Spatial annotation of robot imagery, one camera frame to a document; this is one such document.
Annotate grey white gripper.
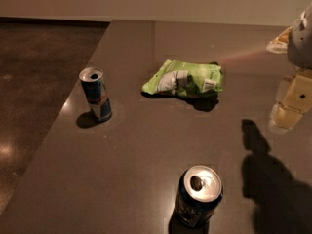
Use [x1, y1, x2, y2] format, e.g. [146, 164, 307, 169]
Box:
[266, 2, 312, 134]

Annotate green rice chip bag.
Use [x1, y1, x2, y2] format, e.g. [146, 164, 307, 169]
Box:
[141, 60, 223, 98]

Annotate blue pepsi can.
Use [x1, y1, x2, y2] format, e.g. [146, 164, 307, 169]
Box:
[175, 165, 223, 228]

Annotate slim red bull can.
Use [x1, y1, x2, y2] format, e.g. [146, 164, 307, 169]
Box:
[79, 67, 112, 122]

